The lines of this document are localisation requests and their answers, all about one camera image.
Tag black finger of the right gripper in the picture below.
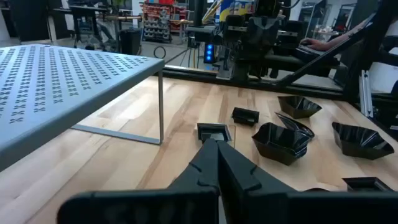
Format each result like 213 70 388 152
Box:
223 14 264 58
263 17 307 58

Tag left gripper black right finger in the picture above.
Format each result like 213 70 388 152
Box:
217 140 398 224

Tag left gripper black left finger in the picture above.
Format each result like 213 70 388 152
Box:
57 138 221 224

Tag small square black plate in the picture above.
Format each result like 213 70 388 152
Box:
197 123 233 144
341 176 395 192
231 106 261 127

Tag person's forearm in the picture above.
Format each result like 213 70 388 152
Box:
323 17 369 47

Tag yellow blue printed container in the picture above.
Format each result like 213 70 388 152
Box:
217 0 255 22

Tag person's hand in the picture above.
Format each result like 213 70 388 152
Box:
300 37 331 52

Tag black equipment cart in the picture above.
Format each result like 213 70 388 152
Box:
185 25 220 44

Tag black vertical pole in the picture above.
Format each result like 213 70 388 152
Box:
192 0 206 29

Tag black box with blue lights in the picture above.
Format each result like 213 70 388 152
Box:
203 43 215 65

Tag red storage rack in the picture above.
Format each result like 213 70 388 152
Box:
141 1 189 44

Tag silver aluminium extrusion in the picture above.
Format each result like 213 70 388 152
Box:
358 68 374 119

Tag black waste bin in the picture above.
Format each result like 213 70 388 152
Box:
119 28 142 56

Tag grey perforated metal shelf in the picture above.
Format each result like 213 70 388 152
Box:
0 43 165 174

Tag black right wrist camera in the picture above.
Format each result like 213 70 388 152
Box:
254 0 282 18

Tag black coiled cable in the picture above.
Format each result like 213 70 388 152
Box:
153 45 167 60

